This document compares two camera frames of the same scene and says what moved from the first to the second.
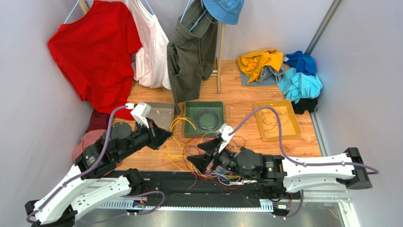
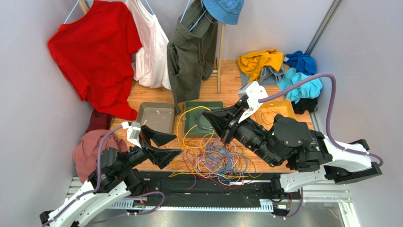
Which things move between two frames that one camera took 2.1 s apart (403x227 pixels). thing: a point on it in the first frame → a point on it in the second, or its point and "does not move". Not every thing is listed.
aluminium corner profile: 322,27 does not move
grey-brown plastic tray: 162,113 does not move
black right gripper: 214,154 → 232,121
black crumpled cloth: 304,104 does not move
